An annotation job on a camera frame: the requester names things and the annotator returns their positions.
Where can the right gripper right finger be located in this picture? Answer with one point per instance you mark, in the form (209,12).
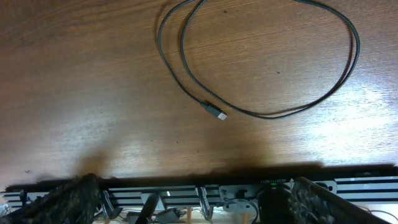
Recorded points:
(338,200)

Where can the black motor on rail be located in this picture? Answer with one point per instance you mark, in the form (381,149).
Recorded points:
(273,203)

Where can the aluminium frame rail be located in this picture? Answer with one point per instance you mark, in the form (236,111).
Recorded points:
(194,192)

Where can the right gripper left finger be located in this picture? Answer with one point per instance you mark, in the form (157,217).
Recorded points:
(73,202)

